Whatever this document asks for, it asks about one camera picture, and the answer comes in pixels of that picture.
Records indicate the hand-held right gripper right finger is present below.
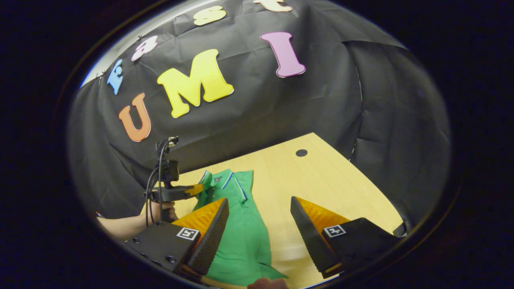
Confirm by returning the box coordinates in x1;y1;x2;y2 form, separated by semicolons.
290;196;402;279

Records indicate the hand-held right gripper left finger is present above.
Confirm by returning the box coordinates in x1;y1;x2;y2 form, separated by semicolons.
126;197;230;277

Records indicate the green T-shirt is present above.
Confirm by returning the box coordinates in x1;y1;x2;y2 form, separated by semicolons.
193;169;288;286

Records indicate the black backdrop cloth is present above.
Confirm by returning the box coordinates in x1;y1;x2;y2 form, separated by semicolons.
68;0;452;229

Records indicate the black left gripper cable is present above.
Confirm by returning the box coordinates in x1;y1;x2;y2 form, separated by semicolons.
145;140;170;227

